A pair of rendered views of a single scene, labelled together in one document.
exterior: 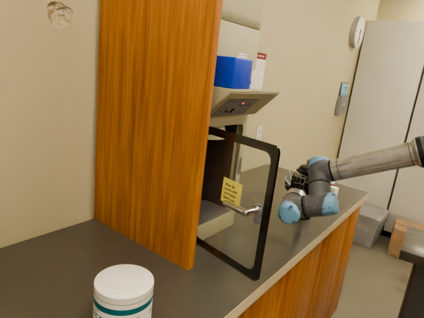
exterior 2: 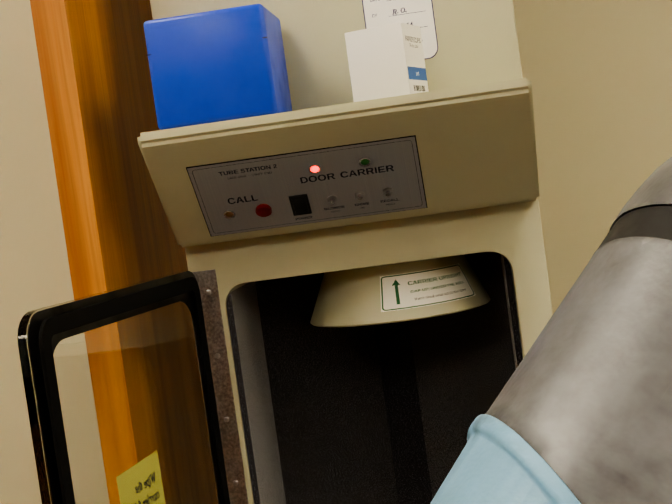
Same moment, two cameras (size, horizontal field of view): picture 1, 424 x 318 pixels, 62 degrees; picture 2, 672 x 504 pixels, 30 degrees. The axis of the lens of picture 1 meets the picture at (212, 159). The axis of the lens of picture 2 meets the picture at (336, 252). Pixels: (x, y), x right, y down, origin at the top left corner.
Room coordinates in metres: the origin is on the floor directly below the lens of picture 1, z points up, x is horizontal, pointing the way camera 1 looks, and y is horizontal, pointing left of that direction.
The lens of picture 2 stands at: (0.66, -1.00, 1.45)
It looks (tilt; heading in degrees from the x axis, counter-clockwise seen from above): 3 degrees down; 61
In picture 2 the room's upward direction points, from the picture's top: 8 degrees counter-clockwise
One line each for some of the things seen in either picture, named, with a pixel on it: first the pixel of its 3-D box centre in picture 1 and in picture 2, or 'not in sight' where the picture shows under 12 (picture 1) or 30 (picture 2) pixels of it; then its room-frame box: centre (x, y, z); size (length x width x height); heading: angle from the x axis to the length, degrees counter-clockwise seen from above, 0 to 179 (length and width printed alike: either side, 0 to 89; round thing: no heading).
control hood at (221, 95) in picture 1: (241, 102); (344, 167); (1.19, -0.08, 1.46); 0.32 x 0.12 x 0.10; 145
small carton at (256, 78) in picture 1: (252, 79); (387, 65); (1.23, -0.10, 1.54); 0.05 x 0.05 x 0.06; 38
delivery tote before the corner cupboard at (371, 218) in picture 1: (351, 219); not in sight; (3.47, -1.55, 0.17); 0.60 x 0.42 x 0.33; 53
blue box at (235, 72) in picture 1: (229, 72); (221, 71); (1.12, -0.02, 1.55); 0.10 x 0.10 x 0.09; 55
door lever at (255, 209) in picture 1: (240, 207); not in sight; (0.91, -0.09, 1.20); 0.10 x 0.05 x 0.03; 45
